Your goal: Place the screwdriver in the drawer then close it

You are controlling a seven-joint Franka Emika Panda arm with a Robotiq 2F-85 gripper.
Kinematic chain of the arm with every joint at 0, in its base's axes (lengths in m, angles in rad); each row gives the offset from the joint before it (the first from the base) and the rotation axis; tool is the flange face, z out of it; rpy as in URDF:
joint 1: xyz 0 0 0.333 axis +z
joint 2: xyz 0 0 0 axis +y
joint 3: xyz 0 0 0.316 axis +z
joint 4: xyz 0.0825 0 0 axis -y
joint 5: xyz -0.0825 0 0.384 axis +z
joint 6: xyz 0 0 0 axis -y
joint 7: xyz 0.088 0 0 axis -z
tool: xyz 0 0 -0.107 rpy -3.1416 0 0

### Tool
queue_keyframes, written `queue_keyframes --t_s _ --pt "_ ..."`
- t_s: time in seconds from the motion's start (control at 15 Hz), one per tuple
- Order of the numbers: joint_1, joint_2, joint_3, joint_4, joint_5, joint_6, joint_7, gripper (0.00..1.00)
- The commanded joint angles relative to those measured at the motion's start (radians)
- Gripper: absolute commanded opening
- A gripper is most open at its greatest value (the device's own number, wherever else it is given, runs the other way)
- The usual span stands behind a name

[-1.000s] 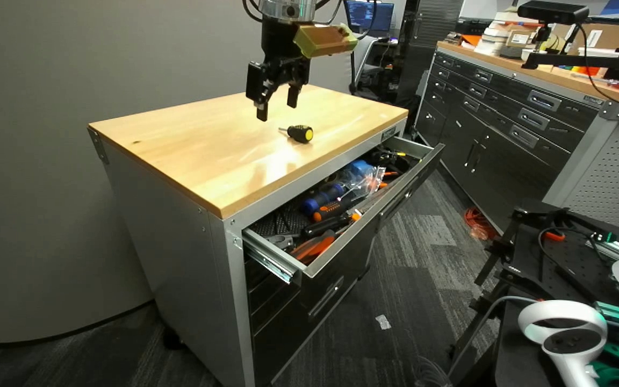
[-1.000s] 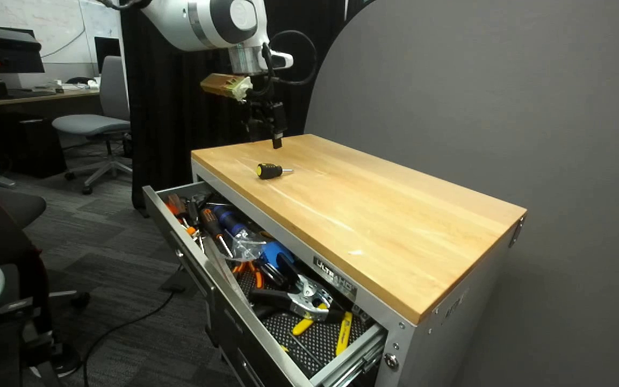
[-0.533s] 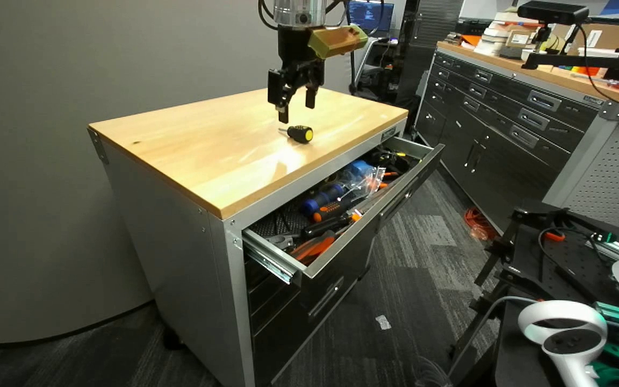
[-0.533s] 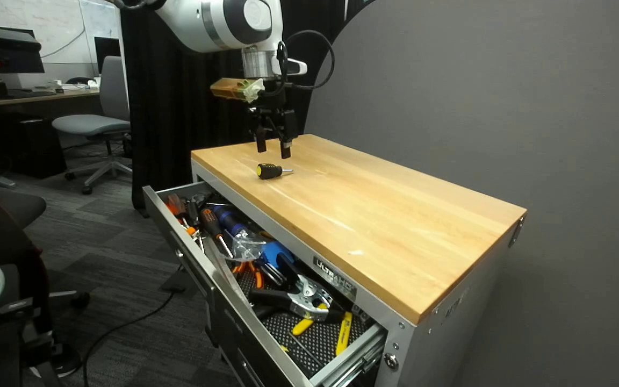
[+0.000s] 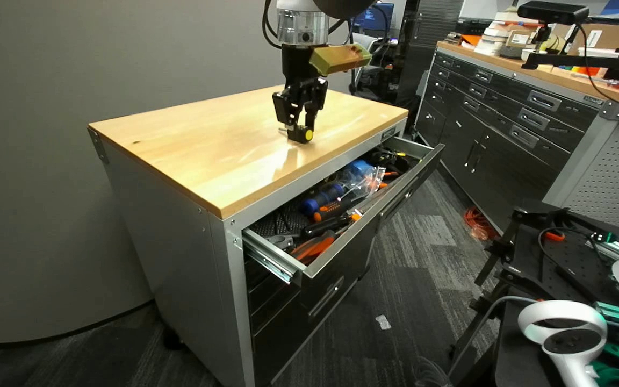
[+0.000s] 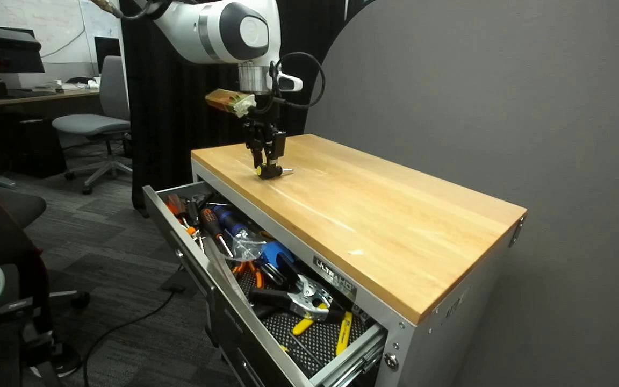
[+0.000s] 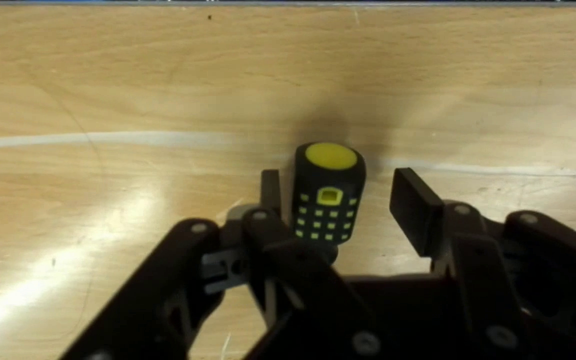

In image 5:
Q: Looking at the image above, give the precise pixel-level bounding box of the clear orange handled screwdriver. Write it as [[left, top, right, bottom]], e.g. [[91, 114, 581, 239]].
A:
[[361, 165, 399, 196]]

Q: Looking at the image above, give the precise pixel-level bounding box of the black yellow-green screwdriver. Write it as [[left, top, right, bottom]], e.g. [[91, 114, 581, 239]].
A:
[[285, 121, 318, 147]]

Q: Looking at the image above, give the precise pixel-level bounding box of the black multi-drawer workbench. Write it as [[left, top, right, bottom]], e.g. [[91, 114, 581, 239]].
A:
[[412, 40, 619, 234]]

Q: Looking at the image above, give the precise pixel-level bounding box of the stack of books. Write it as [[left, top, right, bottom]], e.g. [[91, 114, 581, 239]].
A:
[[474, 12, 549, 60]]

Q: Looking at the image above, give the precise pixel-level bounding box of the orange plastic item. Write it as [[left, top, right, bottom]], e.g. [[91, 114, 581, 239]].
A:
[[461, 207, 502, 245]]

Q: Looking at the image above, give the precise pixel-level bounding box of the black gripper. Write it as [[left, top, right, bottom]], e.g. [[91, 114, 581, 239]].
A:
[[273, 40, 331, 136]]

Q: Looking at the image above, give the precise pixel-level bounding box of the black orange handled screwdriver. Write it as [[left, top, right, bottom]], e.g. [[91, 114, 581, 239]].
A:
[[313, 202, 364, 226]]

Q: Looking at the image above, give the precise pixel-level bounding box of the bright blue handled tool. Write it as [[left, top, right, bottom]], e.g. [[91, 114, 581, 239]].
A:
[[345, 158, 377, 182]]

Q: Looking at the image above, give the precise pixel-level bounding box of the grey pegboard panel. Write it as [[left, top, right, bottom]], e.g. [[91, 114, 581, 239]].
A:
[[541, 105, 619, 236]]

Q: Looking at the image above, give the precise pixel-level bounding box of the blue black handled screwdriver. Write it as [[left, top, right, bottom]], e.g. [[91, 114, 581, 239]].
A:
[[301, 182, 348, 216]]

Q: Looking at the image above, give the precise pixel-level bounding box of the tan wrist camera block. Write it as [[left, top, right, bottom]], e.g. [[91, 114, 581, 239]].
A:
[[310, 42, 373, 78]]

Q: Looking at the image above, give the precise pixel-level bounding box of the black equipment tower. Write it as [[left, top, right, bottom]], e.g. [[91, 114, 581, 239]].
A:
[[392, 0, 464, 134]]

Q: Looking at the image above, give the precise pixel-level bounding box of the orange handled tool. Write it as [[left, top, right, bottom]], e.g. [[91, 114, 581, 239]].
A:
[[287, 230, 341, 265]]

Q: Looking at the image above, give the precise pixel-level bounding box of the black bar camera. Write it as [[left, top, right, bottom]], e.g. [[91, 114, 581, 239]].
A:
[[515, 0, 592, 26]]

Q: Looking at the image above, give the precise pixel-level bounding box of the black tripod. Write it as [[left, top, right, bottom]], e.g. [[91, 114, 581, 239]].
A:
[[447, 202, 578, 361]]

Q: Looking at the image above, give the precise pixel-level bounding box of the grey wood-topped tool cabinet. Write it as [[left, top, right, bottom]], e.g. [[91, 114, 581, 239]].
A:
[[86, 84, 447, 387]]

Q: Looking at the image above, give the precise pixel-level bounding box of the brown cardboard box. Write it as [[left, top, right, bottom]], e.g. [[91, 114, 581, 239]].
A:
[[552, 21, 619, 56]]

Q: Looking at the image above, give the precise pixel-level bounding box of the white VR controller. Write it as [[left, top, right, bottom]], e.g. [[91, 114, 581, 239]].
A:
[[515, 296, 609, 387]]

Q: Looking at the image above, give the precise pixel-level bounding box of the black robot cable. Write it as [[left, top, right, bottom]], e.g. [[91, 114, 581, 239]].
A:
[[260, 0, 287, 51]]

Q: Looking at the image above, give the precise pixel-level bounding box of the grey tool-filled cabinet drawer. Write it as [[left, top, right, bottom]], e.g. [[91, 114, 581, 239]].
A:
[[240, 134, 447, 287]]

